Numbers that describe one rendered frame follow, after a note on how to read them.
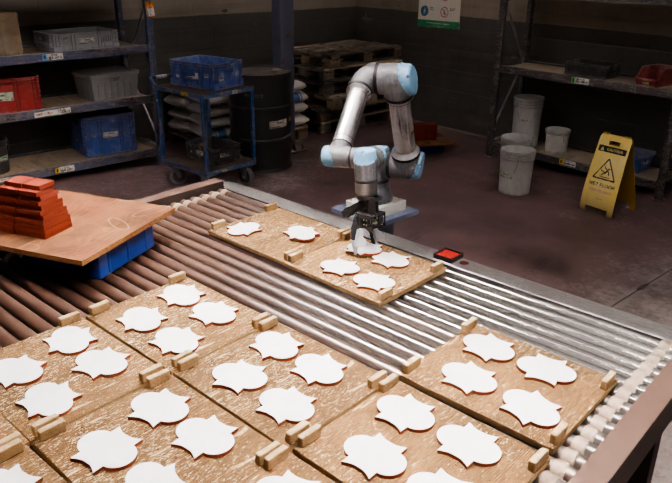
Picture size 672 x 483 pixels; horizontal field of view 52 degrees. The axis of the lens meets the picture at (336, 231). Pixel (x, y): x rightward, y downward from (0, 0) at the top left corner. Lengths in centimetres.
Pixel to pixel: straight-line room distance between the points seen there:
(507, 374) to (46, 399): 110
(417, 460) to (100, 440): 66
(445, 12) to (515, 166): 267
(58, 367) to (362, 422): 78
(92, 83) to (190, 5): 164
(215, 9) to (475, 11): 276
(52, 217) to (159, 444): 105
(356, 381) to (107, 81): 518
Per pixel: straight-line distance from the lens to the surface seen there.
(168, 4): 752
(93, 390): 177
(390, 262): 231
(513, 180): 598
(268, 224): 264
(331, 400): 165
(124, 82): 666
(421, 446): 154
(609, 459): 159
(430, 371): 177
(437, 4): 815
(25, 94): 631
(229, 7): 789
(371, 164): 226
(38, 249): 232
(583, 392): 179
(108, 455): 155
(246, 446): 154
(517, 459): 155
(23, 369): 189
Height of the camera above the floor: 191
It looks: 22 degrees down
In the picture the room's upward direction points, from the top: 1 degrees clockwise
